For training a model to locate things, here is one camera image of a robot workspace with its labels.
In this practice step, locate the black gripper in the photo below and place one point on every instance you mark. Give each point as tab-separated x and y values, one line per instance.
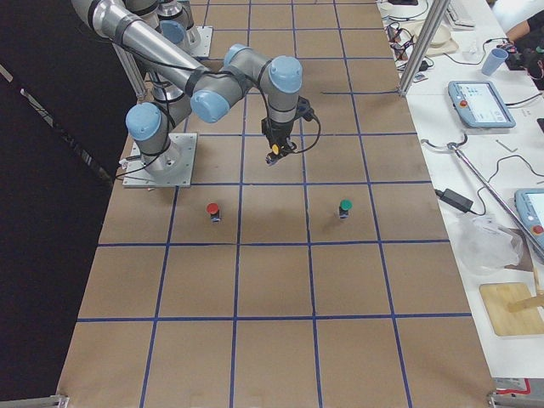
278	131

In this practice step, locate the yellow push button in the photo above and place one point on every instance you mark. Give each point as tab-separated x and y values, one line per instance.
275	153

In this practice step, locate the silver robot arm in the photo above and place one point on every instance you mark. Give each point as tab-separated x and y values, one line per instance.
177	24
155	39

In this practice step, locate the green push button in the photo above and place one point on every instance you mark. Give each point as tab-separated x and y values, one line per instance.
344	208

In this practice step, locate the red push button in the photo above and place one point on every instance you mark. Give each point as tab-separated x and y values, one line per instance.
213	210

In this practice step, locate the metal walking cane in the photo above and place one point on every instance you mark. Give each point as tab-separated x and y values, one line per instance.
455	147

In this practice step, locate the black power adapter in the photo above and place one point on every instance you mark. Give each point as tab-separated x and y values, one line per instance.
455	200

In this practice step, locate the beige tray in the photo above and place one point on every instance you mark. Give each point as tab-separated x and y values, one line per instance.
404	21

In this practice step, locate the left teach pendant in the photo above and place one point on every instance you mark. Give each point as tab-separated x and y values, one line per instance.
479	105

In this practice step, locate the teach pendant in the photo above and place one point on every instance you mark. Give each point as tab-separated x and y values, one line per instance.
479	105
529	205

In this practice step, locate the clear plastic bag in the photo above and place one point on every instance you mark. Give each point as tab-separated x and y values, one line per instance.
482	247

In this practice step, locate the blue plastic cup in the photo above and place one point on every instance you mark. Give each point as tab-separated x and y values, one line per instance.
495	58

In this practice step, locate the right teach pendant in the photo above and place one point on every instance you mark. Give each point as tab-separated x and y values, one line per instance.
529	205

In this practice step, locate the wooden cutting board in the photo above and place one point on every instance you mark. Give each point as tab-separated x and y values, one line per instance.
512	309

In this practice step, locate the seated person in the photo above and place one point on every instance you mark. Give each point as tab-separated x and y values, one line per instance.
527	38

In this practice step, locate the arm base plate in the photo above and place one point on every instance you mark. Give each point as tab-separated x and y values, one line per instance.
174	167
204	38

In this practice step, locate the aluminium frame post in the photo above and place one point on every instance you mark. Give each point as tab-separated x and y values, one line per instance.
429	27

